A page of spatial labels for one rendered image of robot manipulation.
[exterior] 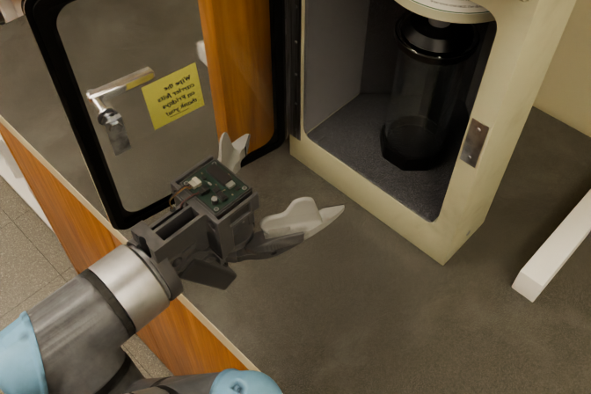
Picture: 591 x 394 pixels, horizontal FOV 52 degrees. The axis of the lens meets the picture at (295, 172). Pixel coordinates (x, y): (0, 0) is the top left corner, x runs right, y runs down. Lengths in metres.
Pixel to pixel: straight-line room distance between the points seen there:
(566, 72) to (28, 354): 0.96
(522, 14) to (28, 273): 1.83
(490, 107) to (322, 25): 0.28
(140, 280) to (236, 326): 0.33
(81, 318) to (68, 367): 0.04
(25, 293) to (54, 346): 1.59
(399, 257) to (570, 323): 0.25
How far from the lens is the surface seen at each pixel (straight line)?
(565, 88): 1.20
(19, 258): 2.22
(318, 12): 0.83
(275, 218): 0.61
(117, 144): 0.77
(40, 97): 1.24
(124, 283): 0.56
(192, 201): 0.58
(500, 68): 0.66
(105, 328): 0.56
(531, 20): 0.62
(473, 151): 0.74
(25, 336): 0.56
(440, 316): 0.89
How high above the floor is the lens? 1.72
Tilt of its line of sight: 50 degrees down
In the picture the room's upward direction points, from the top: straight up
